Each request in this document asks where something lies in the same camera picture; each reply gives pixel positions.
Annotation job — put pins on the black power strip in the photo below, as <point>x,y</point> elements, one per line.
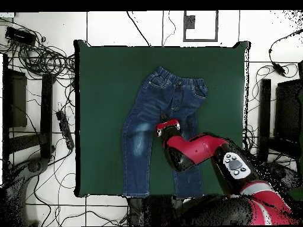
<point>65,128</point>

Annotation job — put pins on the small dark square box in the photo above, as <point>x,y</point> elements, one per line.
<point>190,22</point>

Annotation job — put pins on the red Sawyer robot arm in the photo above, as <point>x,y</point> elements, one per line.
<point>201,146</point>

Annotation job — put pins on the dark green tablecloth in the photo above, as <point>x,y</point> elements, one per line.
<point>94,94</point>

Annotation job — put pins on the blue denim jeans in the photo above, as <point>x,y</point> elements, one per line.
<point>146,118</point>

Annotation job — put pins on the black metal stand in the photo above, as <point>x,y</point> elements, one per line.
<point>46,106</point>
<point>265,99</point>

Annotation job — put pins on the black electronics box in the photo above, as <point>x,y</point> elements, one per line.
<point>20,35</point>

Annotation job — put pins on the grey stand base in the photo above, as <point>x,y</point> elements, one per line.
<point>35,165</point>

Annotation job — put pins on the grey square frame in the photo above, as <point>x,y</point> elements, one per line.
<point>200,39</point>

